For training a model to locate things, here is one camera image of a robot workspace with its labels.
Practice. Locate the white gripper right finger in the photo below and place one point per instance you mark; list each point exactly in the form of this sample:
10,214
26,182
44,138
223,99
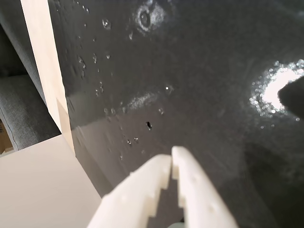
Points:
202,197

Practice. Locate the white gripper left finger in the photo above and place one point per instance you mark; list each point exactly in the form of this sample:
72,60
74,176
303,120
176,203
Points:
133,197

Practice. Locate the grey fabric sofa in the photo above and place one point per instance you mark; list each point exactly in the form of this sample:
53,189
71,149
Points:
23,107

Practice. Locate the brown cardboard box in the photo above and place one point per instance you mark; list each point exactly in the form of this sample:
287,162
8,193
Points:
4,140

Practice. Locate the glossy black mat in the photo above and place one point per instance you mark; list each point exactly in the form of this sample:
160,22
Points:
190,71

